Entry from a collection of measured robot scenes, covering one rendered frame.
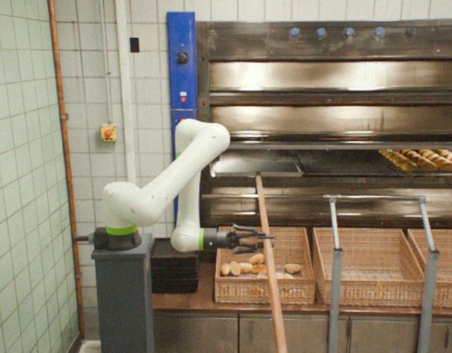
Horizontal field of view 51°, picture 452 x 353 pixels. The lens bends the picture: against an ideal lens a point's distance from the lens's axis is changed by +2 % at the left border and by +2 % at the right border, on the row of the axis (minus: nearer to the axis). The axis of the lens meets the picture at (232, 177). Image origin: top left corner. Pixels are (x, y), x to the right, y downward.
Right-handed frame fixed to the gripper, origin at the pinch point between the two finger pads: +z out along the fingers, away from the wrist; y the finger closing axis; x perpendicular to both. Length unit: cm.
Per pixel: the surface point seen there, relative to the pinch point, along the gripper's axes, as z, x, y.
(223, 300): -21, -53, 58
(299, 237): 25, -97, 38
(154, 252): -62, -69, 38
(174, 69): -52, -98, -66
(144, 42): -69, -101, -81
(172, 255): -51, -65, 37
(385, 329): 67, -49, 71
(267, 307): 4, -49, 60
